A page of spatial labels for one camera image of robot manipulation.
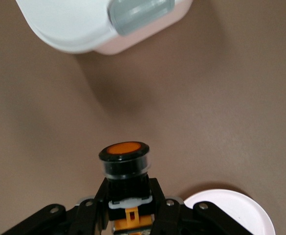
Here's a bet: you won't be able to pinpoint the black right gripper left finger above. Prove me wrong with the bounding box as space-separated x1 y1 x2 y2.
0 177 110 235

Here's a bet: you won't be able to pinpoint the brown table cover sheet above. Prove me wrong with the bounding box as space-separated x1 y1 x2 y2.
0 0 286 235

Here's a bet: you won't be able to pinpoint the white lidded storage box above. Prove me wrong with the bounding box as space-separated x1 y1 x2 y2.
15 0 194 56

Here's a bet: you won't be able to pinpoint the orange push-button switch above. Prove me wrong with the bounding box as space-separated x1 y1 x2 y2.
98 141 155 235

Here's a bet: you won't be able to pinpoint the pink round plate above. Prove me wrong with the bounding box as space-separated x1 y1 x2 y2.
181 190 275 235

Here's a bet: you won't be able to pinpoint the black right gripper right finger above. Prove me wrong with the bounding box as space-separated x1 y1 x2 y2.
147 178 253 235

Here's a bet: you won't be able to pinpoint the grey box latch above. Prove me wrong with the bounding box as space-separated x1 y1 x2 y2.
108 0 176 37

